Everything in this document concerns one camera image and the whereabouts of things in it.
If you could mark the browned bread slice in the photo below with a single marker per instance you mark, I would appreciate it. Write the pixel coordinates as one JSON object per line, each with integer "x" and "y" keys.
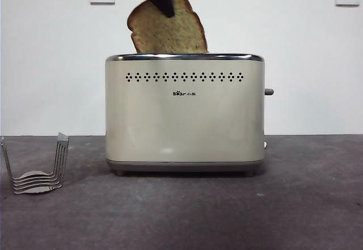
{"x": 175, "y": 34}

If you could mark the grey toaster lever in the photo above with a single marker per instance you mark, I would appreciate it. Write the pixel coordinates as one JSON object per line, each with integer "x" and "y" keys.
{"x": 269, "y": 92}

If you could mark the cream two-slot toaster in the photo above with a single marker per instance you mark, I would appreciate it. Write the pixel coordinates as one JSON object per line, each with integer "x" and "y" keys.
{"x": 184, "y": 125}

